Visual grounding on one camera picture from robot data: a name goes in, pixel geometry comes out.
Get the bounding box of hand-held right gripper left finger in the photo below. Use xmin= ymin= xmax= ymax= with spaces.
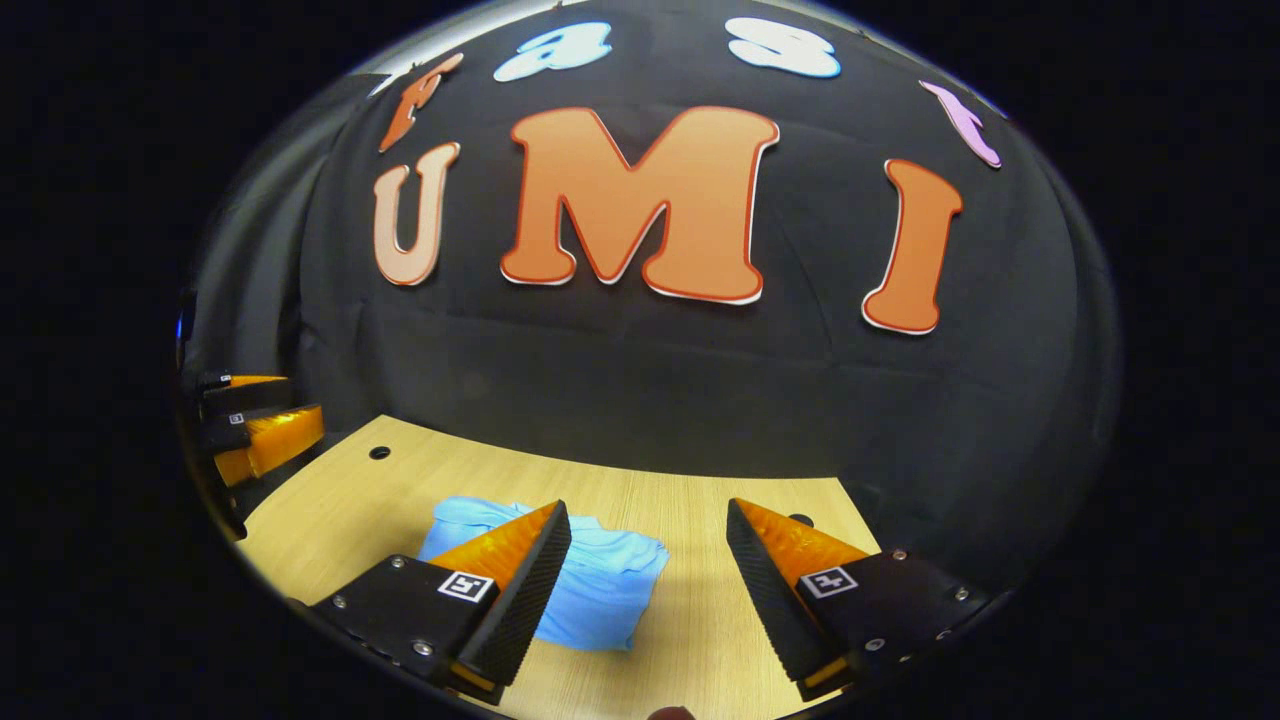
xmin=310 ymin=500 xmax=573 ymax=706

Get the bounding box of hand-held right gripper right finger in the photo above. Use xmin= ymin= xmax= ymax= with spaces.
xmin=725 ymin=497 xmax=991 ymax=703

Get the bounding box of light blue T-shirt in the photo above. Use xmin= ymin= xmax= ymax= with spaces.
xmin=417 ymin=495 xmax=671 ymax=653

